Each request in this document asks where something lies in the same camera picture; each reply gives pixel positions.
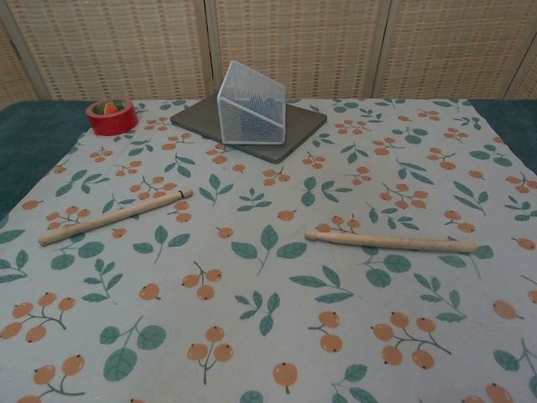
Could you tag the floral berry print tablecloth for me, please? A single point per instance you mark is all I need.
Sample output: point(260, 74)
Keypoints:
point(268, 285)

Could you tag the light wooden stick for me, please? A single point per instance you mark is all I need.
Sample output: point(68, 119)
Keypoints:
point(390, 242)
point(113, 216)

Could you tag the dark grey flat pad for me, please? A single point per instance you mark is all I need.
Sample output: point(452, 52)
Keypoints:
point(302, 130)

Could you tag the red tape roll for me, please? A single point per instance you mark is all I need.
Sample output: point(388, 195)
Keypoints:
point(113, 121)

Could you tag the small orange green toy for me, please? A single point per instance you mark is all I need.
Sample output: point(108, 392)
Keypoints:
point(110, 108)

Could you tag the woven bamboo folding screen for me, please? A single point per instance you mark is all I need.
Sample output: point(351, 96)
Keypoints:
point(268, 46)

